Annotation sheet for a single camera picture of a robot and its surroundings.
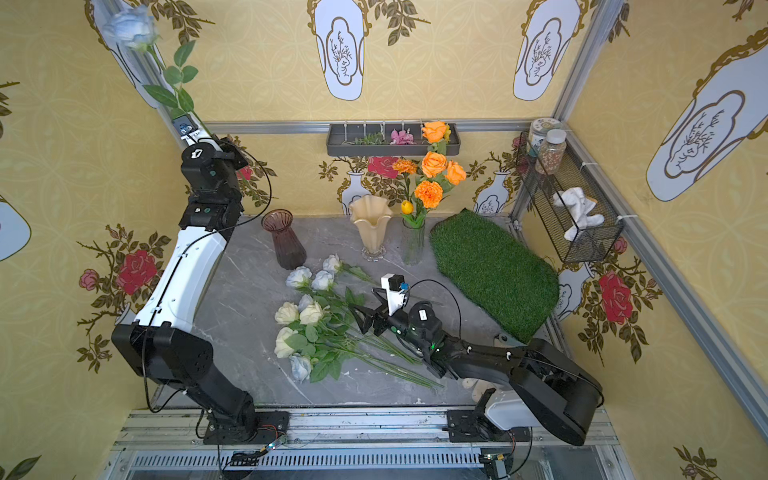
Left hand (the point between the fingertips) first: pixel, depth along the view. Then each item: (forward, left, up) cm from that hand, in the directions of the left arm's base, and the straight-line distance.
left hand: (199, 138), depth 68 cm
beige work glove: (-43, -67, -48) cm, 93 cm away
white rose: (-10, -22, -45) cm, 51 cm away
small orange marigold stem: (-4, -53, -14) cm, 56 cm away
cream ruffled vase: (+8, -38, -34) cm, 51 cm away
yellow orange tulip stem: (-4, -48, -19) cm, 52 cm away
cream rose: (-24, -21, -40) cm, 51 cm away
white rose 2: (-8, -14, -46) cm, 48 cm away
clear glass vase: (+2, -52, -39) cm, 65 cm away
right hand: (-23, -37, -30) cm, 53 cm away
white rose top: (-3, -25, -45) cm, 51 cm away
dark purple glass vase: (+2, -9, -46) cm, 47 cm away
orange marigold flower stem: (+9, -48, -15) cm, 51 cm away
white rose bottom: (-37, -19, -45) cm, 61 cm away
